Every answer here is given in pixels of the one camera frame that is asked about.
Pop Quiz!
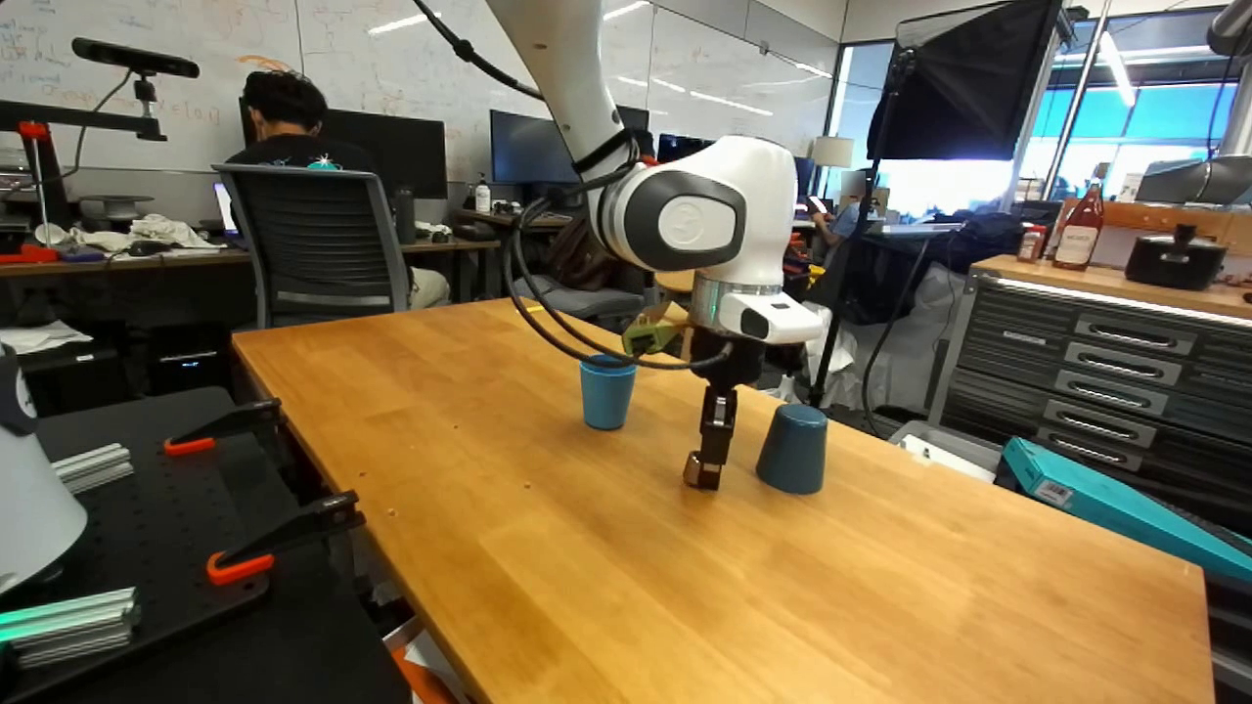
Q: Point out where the upside-down blue cup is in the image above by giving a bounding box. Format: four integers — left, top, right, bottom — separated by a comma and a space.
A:
754, 402, 828, 493

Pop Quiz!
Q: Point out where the white lamp shade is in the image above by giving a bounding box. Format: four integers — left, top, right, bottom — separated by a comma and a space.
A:
0, 436, 86, 596

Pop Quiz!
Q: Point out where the orange-handled black clamp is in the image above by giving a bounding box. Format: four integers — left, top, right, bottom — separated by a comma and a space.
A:
205, 493, 364, 589

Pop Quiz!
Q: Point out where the seated person in dark shirt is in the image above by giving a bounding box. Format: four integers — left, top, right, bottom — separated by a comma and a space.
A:
221, 72, 451, 308

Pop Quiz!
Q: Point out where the teal plastic case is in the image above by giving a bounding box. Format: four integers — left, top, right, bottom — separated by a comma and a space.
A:
1001, 437, 1252, 584

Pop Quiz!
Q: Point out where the upright blue cup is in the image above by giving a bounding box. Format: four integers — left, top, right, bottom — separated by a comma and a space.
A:
580, 359, 634, 429

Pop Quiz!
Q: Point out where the grey drawer cabinet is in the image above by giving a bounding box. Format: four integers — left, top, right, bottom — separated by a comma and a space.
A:
932, 256, 1252, 533

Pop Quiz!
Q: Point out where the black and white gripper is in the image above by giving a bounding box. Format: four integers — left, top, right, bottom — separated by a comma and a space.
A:
687, 278, 825, 490

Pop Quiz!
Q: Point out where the black camera on stand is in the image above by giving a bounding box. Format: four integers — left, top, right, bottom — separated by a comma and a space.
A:
70, 39, 198, 140

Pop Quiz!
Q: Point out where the black softbox studio light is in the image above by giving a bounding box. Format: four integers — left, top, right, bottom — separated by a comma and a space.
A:
868, 0, 1060, 161

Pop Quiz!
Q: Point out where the black computer monitor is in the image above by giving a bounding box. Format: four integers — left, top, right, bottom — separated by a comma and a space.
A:
490, 108, 576, 189
325, 108, 447, 201

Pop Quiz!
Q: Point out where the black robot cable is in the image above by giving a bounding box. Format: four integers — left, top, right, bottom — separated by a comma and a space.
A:
411, 0, 737, 374

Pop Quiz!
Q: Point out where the grey mesh office chair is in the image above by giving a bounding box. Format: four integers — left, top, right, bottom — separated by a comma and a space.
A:
216, 164, 411, 327

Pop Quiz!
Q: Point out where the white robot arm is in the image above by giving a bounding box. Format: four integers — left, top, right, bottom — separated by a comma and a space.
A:
485, 0, 821, 490

